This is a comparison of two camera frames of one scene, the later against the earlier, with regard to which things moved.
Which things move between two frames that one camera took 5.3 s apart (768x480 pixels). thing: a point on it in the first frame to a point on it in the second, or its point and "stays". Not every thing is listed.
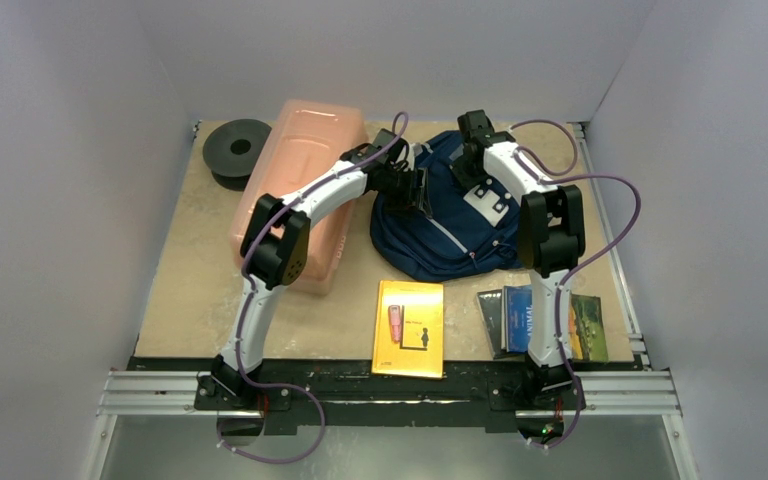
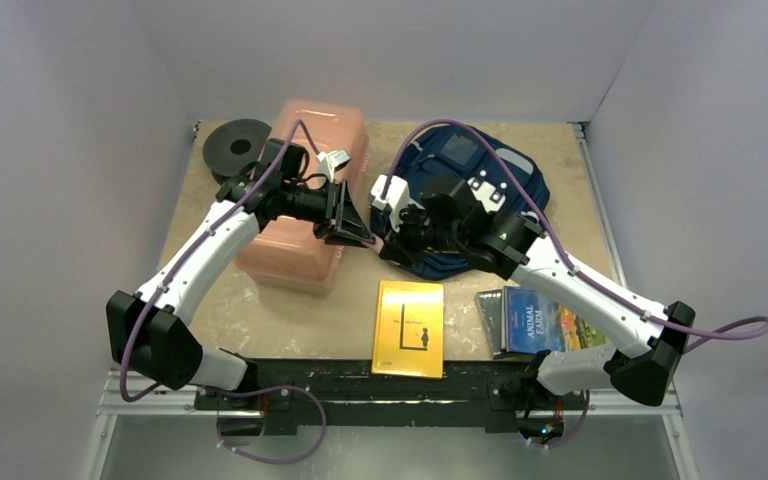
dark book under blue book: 491,307 stays
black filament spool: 231,151 stays
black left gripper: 416,197 to 338,207
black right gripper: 466,172 to 396,240
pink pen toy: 394,321 to 377,246
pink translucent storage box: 302,138 stays
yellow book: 409,329 stays
